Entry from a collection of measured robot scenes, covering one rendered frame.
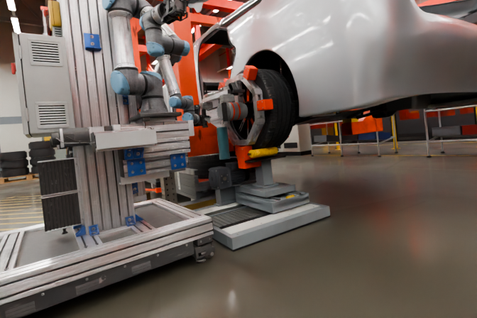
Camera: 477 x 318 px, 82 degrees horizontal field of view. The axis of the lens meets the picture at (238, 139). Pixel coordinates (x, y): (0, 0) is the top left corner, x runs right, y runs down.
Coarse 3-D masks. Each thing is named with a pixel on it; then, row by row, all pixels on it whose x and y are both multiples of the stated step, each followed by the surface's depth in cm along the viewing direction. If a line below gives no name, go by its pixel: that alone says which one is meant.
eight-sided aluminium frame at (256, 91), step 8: (232, 80) 218; (240, 80) 215; (248, 80) 201; (248, 88) 199; (256, 88) 195; (256, 96) 193; (256, 104) 192; (256, 112) 193; (256, 120) 194; (264, 120) 195; (232, 128) 236; (256, 128) 197; (232, 136) 227; (248, 136) 205; (256, 136) 204; (240, 144) 216; (248, 144) 206
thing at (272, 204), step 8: (240, 192) 236; (288, 192) 216; (296, 192) 209; (304, 192) 214; (240, 200) 228; (248, 200) 217; (256, 200) 207; (264, 200) 208; (272, 200) 199; (280, 200) 196; (288, 200) 199; (296, 200) 203; (304, 200) 207; (256, 208) 208; (264, 208) 200; (272, 208) 192; (280, 208) 195; (288, 208) 199
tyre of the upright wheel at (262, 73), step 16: (256, 80) 204; (272, 80) 200; (272, 96) 193; (288, 96) 201; (272, 112) 193; (288, 112) 200; (272, 128) 197; (288, 128) 206; (256, 144) 211; (272, 144) 212
